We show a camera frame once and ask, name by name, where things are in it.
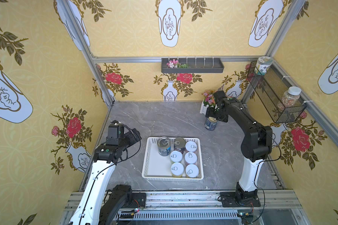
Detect pink small can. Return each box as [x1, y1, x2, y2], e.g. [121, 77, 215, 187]
[185, 152, 198, 165]
[185, 141, 198, 154]

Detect yellow small can back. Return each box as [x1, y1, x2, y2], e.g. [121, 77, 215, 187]
[171, 162, 184, 178]

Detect red labelled tin can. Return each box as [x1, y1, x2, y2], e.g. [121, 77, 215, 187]
[174, 137, 186, 154]

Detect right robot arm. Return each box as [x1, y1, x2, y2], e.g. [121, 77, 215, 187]
[206, 91, 273, 207]

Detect clear jar white lid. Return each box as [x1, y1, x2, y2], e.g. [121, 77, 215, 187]
[278, 86, 301, 110]

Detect pink small can back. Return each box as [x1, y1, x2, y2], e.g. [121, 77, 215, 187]
[185, 152, 198, 165]

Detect pink small can front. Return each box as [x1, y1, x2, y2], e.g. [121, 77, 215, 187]
[185, 141, 198, 154]

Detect pink artificial flowers on shelf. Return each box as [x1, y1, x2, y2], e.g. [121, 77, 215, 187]
[166, 59, 189, 68]

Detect black wire wall basket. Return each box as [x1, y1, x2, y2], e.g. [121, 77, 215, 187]
[242, 62, 307, 125]

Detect grey wall shelf tray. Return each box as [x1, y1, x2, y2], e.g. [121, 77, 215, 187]
[161, 57, 224, 74]

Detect blue labelled tin can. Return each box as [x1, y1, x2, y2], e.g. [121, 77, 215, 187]
[157, 137, 171, 156]

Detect white plastic basket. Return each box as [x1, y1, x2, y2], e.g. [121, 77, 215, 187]
[142, 137, 204, 182]

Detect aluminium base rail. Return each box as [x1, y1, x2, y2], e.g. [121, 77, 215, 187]
[59, 190, 310, 225]

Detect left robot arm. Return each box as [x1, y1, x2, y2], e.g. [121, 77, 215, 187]
[69, 121, 142, 225]

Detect white small can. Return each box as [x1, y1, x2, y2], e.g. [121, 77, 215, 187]
[170, 151, 183, 164]

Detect patterned jar on rack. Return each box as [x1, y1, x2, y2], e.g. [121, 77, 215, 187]
[254, 56, 273, 76]

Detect flower box white fence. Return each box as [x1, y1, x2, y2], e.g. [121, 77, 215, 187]
[200, 90, 217, 114]

